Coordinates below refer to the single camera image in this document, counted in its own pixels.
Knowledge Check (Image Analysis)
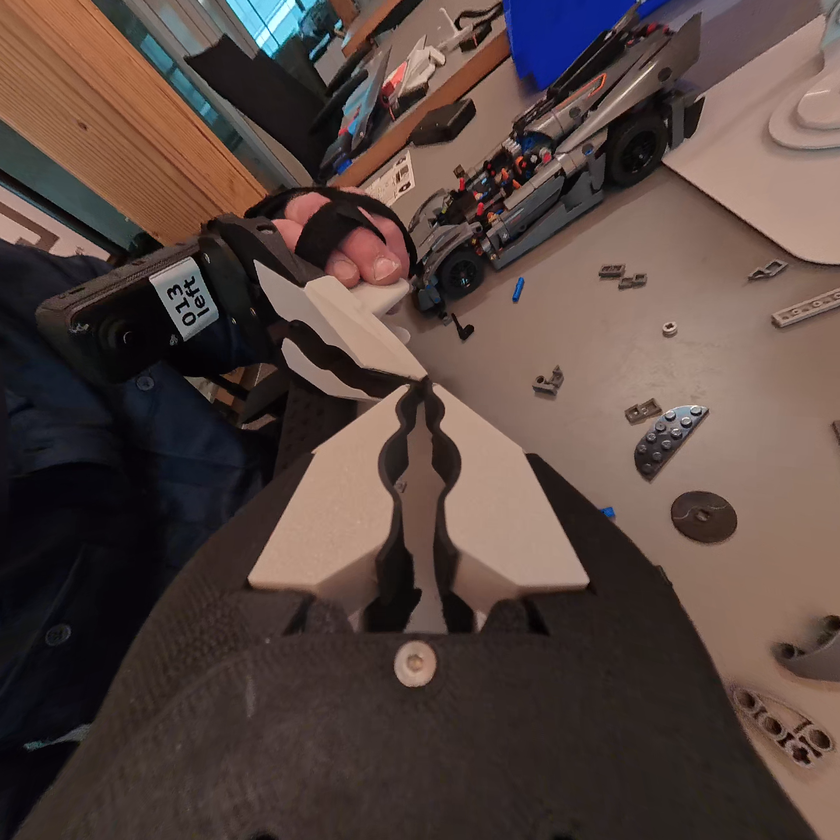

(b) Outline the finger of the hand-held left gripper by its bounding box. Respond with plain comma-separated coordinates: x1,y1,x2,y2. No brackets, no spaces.
255,261,429,382
280,323,396,400

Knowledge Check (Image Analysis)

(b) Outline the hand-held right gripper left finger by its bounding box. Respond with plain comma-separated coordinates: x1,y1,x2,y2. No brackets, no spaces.
248,386,421,634

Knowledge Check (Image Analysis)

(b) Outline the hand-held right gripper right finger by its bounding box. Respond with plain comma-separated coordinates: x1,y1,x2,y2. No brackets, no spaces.
430,383,590,634

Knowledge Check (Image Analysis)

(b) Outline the dark half-round lego plate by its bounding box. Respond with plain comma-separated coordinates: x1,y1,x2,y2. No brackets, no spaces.
634,405,710,482

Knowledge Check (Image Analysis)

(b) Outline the round dark lego dish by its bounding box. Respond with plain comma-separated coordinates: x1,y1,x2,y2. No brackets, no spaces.
671,491,738,543

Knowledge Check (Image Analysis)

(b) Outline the grey lego car model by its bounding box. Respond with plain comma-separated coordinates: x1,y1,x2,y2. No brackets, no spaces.
407,13,706,312

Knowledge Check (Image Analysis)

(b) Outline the grey curved lego wedge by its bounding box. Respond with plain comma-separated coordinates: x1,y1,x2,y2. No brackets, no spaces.
773,616,840,681

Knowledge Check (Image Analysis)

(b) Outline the light grey four-stud lego plate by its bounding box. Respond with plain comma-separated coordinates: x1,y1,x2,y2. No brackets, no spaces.
771,287,840,328

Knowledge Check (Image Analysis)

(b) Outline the person's left hand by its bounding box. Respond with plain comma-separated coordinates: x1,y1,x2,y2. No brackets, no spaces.
273,196,406,287

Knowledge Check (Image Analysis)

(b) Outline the black dotted chair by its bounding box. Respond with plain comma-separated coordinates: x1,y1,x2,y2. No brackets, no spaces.
272,384,358,480

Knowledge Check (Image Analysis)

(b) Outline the cardboard box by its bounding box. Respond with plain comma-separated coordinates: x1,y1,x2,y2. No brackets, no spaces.
197,364,283,427

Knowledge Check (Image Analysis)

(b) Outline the white black-patterned sign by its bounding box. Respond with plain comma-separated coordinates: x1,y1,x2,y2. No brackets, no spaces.
0,190,112,263

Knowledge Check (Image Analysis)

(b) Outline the white printed leaflet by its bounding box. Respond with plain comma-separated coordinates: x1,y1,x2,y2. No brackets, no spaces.
364,151,417,204

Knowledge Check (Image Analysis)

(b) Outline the wooden-edged background table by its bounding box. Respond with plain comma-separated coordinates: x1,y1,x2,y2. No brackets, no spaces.
328,0,513,188

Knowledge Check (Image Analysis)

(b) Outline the wooden beam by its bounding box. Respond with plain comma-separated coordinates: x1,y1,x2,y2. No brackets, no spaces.
0,0,266,247

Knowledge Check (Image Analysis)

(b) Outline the black flat box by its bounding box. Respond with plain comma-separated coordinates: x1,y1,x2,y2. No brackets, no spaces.
408,98,476,145

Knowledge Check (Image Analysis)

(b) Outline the black mesh office chair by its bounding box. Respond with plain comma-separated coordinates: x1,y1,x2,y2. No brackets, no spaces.
184,33,368,178

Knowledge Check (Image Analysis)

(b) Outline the white plastic gadget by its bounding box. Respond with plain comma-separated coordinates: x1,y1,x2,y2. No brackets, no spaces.
394,36,447,86

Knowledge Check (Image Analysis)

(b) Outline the blue plastic bin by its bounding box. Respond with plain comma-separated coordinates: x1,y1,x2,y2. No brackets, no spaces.
502,0,670,89

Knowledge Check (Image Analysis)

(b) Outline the white book stand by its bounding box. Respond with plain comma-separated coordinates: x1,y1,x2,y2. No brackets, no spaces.
663,0,840,265

